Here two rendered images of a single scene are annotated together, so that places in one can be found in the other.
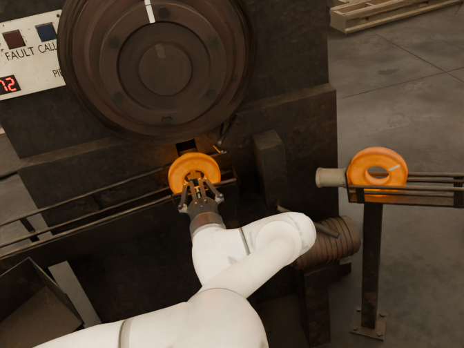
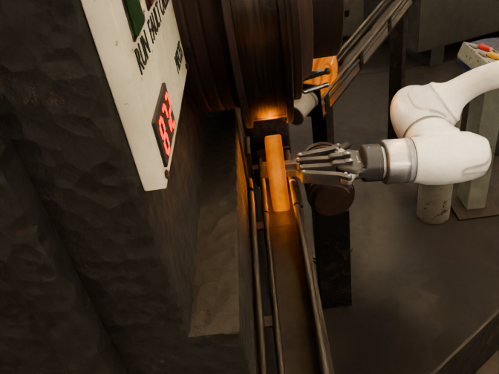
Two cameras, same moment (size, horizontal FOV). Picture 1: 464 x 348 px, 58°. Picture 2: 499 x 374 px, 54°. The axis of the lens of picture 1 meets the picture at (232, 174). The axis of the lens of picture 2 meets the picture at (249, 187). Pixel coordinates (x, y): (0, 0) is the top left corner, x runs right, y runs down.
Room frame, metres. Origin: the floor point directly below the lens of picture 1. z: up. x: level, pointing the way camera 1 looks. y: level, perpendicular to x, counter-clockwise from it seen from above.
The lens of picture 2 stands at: (0.95, 0.92, 1.30)
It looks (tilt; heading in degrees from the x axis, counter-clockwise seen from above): 36 degrees down; 280
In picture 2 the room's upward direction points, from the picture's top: 10 degrees counter-clockwise
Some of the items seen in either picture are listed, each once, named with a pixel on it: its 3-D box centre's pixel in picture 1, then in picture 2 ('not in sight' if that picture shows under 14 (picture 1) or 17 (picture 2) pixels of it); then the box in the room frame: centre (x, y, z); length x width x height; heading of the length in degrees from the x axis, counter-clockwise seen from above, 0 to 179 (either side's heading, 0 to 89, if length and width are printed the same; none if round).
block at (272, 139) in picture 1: (271, 170); (267, 138); (1.07, -0.12, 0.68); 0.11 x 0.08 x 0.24; 6
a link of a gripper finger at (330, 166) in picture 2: (194, 195); (324, 169); (0.94, 0.11, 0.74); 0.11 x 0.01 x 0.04; 7
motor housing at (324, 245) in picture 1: (323, 284); (329, 230); (0.93, -0.23, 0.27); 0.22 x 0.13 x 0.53; 96
